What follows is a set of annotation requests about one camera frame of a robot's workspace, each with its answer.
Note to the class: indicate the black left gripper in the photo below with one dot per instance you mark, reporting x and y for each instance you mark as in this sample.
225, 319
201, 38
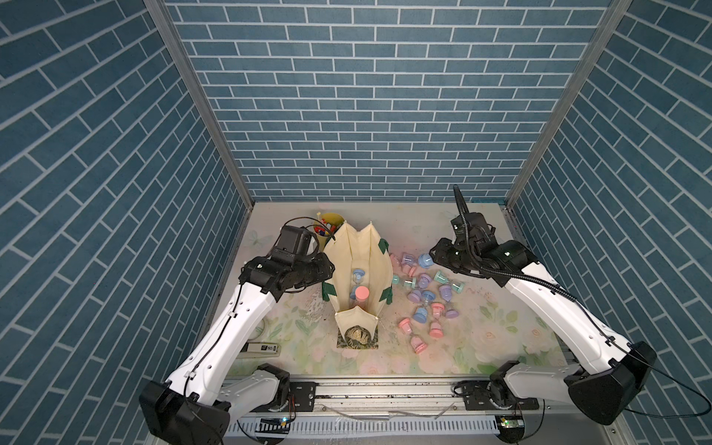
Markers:
324, 268

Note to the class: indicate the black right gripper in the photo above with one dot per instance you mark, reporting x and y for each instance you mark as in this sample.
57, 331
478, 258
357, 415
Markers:
440, 246

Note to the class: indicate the blue hourglass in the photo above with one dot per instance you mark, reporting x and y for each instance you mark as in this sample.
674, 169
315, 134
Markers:
420, 315
358, 275

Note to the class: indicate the cream canvas tote bag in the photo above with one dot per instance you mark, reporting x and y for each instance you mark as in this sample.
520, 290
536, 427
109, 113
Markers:
352, 248

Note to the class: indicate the large pink hourglass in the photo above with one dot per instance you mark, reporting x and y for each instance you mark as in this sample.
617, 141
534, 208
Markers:
361, 296

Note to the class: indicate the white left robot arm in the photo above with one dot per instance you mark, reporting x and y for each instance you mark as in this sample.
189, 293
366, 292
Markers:
193, 405

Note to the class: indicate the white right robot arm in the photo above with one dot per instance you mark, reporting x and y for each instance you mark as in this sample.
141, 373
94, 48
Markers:
609, 371

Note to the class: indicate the green hourglass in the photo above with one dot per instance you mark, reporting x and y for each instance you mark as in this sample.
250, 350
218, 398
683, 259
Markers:
457, 287

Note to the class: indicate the purple clear hourglass back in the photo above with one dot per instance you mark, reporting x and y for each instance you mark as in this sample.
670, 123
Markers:
408, 259

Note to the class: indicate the blue hourglass on table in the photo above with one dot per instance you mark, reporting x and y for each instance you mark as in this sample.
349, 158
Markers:
420, 315

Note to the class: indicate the pink hourglass front right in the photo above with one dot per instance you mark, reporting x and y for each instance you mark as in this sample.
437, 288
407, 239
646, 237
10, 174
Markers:
436, 330

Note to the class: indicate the pink hourglass front left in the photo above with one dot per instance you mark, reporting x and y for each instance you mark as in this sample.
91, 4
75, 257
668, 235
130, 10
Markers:
405, 325

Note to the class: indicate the pink hourglass front lowest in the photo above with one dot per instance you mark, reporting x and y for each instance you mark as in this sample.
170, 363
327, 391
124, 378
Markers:
417, 344

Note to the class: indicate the yellow cup with markers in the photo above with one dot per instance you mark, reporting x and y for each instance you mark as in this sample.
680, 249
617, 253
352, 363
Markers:
327, 225

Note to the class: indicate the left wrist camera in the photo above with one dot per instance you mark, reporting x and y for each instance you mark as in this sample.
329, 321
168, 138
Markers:
294, 245

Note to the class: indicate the aluminium rail base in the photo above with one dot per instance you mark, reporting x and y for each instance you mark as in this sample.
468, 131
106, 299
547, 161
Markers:
398, 410

